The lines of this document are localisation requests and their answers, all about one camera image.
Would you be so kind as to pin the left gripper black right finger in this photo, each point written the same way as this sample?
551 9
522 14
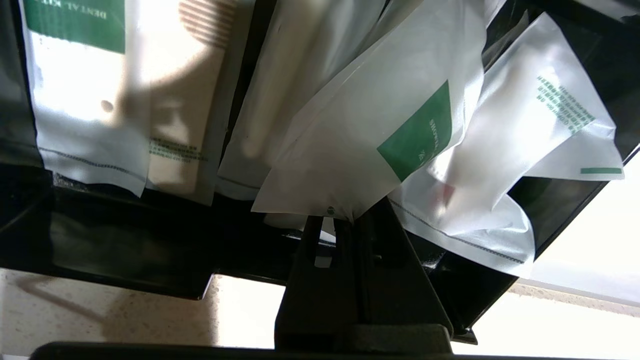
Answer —
400 300

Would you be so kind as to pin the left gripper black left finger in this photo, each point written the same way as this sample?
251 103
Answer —
315 300

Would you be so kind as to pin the shower cap packet green label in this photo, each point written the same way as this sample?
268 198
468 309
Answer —
360 150

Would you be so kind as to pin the black compartment tray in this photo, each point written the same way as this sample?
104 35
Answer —
125 240

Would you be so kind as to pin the crumpled white translucent packet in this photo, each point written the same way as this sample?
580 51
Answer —
525 140

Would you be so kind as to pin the beige comb packet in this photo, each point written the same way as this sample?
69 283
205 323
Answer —
185 125

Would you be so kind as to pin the clear packet with white tube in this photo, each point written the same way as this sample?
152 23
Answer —
85 100

